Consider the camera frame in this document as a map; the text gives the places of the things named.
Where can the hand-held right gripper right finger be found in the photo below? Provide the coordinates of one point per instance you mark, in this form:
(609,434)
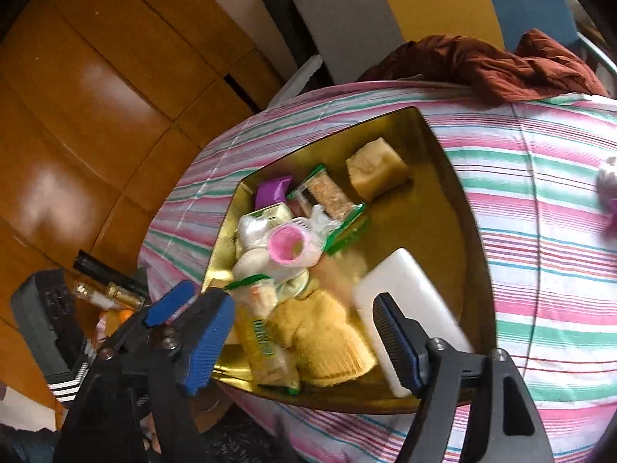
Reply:
(397,342)

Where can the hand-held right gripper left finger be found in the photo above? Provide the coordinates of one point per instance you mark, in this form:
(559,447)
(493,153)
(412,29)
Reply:
(207,342)

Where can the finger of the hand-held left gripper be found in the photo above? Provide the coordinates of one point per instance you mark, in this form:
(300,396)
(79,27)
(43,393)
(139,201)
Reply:
(168,304)

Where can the white rectangular case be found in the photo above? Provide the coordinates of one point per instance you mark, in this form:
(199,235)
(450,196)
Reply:
(409,289)

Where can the yellow snack packet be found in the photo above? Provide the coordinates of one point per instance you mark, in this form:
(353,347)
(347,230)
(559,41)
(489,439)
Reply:
(262,342)

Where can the knit socks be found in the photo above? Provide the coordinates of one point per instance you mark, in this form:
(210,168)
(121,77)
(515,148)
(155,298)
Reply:
(323,337)

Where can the white plastic item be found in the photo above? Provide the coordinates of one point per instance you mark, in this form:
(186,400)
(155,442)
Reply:
(253,263)

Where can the white cloth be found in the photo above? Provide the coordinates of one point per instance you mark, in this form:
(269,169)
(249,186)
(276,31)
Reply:
(255,229)

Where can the gold tin box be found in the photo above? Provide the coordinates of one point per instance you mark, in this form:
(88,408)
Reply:
(424,212)

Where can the green printed box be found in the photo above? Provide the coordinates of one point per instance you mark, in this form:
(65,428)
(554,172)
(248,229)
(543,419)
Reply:
(270,213)

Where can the purple packet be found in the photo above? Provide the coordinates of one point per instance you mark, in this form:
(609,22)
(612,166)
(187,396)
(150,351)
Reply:
(272,192)

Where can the green edged granola packet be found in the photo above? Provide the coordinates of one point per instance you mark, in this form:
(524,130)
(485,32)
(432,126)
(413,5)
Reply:
(323,193)

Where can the tan sponge block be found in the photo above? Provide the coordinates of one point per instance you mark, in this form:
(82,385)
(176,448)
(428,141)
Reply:
(376,169)

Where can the glass perfume bottle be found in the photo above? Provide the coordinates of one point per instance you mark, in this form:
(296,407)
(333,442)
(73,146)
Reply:
(108,294)

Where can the black tube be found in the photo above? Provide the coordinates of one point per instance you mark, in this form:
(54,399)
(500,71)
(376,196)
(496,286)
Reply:
(96,266)

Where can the striped tablecloth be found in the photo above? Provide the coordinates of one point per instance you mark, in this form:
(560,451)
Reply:
(530,251)

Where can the wooden cabinet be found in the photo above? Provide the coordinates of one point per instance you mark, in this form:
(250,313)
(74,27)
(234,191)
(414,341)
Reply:
(96,106)

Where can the white box with purple print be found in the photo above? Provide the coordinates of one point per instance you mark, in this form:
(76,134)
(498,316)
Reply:
(608,178)

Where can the dark red jacket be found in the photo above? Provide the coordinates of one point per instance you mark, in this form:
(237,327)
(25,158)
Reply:
(482,67)

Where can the black rolled mat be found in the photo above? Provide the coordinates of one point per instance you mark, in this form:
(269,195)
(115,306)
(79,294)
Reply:
(284,14)

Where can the grey yellow blue chair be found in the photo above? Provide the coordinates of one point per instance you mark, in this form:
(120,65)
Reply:
(347,24)

